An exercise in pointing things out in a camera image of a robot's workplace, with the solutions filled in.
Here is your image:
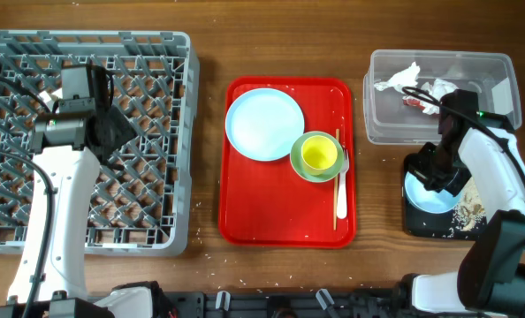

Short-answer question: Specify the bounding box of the small light blue bowl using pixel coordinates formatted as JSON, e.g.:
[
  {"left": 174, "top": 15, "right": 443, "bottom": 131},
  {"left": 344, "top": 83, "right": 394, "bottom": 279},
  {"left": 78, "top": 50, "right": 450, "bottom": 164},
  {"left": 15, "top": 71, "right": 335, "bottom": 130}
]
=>
[{"left": 404, "top": 172, "right": 460, "bottom": 214}]

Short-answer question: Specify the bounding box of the food scraps and rice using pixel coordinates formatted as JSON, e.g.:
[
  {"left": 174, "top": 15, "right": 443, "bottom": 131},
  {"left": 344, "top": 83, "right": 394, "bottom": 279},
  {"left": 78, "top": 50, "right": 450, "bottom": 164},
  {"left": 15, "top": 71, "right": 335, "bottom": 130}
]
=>
[{"left": 453, "top": 178, "right": 486, "bottom": 231}]

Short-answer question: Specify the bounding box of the red snack wrapper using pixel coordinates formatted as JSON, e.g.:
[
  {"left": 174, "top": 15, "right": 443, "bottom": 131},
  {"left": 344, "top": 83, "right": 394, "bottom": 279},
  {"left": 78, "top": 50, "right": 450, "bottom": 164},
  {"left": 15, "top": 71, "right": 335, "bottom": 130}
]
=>
[{"left": 403, "top": 96, "right": 431, "bottom": 110}]

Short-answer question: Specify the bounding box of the white tissue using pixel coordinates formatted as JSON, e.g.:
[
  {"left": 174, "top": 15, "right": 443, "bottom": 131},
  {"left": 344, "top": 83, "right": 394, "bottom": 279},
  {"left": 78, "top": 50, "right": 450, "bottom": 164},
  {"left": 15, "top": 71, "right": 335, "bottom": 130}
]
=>
[
  {"left": 421, "top": 79, "right": 458, "bottom": 115},
  {"left": 374, "top": 62, "right": 421, "bottom": 94}
]

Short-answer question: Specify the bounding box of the yellow cup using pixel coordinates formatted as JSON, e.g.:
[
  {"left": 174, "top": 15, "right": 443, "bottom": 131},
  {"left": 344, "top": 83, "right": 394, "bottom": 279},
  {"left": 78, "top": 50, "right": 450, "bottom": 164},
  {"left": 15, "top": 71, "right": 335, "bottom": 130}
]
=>
[{"left": 301, "top": 134, "right": 338, "bottom": 176}]

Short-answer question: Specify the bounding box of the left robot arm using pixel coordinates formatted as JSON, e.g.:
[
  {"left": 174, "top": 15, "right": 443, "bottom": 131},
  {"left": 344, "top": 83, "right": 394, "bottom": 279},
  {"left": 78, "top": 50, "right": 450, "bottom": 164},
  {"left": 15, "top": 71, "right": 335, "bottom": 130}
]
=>
[{"left": 0, "top": 100, "right": 178, "bottom": 317}]

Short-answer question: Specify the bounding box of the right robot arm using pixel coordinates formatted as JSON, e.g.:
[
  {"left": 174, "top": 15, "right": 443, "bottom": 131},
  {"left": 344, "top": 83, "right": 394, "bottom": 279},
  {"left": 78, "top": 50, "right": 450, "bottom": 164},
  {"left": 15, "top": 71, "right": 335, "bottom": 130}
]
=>
[{"left": 402, "top": 87, "right": 525, "bottom": 317}]

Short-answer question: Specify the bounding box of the grey dishwasher rack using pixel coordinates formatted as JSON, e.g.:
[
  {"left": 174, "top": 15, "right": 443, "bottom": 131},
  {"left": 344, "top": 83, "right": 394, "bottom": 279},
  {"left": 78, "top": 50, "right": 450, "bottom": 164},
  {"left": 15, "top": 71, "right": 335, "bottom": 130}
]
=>
[{"left": 0, "top": 30, "right": 200, "bottom": 256}]

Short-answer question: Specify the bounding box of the black plastic tray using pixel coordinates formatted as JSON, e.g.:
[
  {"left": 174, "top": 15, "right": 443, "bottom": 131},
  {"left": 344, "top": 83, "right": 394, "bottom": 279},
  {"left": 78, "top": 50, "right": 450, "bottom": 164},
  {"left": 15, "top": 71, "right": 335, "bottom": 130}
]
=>
[{"left": 402, "top": 156, "right": 487, "bottom": 241}]

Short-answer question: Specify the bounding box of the clear plastic bin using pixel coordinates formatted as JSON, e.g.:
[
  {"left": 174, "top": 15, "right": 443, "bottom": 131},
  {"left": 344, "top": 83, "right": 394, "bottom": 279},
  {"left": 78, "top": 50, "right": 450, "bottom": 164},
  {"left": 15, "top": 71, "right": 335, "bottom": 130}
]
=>
[{"left": 363, "top": 49, "right": 522, "bottom": 145}]

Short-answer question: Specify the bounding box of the white plastic fork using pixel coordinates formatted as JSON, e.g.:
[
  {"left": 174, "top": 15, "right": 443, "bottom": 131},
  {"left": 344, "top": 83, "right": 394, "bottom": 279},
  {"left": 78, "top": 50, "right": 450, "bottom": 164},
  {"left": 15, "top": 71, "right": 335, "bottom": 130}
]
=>
[{"left": 336, "top": 150, "right": 350, "bottom": 219}]

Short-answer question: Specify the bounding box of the wooden chopstick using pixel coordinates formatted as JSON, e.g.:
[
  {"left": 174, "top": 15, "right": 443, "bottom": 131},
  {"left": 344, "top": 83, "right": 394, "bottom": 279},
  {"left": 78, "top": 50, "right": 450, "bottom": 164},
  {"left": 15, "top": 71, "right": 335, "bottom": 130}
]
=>
[{"left": 333, "top": 128, "right": 340, "bottom": 231}]

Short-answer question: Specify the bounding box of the green saucer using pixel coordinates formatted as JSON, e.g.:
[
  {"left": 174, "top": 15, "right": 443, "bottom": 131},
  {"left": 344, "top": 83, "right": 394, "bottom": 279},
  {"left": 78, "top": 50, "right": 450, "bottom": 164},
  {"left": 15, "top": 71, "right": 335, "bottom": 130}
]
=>
[{"left": 290, "top": 131, "right": 344, "bottom": 183}]

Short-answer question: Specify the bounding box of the large light blue plate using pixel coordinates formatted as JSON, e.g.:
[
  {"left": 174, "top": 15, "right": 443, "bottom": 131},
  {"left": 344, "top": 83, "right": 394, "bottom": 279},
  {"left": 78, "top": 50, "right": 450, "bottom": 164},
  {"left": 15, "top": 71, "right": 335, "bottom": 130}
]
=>
[{"left": 225, "top": 88, "right": 305, "bottom": 162}]

